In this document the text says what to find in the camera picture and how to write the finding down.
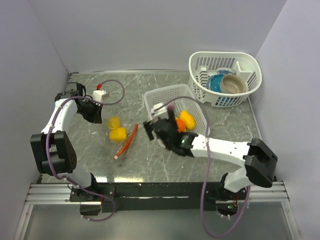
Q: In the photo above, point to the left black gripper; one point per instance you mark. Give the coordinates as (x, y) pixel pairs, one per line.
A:
(96, 118)

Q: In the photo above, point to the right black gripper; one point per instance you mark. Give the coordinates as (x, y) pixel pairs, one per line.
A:
(148, 130)

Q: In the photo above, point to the fake orange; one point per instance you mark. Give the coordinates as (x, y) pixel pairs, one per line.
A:
(181, 127)

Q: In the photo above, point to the fake yellow lemon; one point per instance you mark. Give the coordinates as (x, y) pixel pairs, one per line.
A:
(114, 123)

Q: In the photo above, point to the fake yellow bell pepper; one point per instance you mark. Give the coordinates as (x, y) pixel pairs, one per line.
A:
(118, 135)

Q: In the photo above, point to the clear zip top bag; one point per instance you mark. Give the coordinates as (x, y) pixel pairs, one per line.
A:
(127, 143)

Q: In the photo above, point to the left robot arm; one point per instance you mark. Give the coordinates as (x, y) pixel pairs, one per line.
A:
(52, 149)

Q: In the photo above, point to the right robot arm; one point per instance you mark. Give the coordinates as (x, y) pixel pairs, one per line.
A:
(256, 161)

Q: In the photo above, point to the white rectangular perforated basket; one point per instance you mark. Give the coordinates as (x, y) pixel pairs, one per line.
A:
(167, 93)

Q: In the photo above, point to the white round dish rack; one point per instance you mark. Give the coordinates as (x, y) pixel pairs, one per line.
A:
(203, 64)

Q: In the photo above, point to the beige bowl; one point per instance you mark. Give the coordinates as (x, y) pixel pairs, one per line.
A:
(232, 84)

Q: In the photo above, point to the blue white patterned plate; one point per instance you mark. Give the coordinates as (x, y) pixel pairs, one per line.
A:
(226, 71)

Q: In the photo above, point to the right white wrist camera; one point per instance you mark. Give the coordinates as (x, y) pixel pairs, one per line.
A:
(158, 112)

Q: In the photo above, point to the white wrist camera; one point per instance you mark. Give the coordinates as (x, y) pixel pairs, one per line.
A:
(158, 112)
(99, 95)

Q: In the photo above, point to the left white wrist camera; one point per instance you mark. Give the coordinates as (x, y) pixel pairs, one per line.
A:
(99, 95)

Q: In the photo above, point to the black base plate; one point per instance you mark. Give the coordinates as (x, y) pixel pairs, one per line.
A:
(135, 196)

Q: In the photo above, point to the aluminium rail frame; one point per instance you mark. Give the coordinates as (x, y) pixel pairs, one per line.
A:
(48, 213)

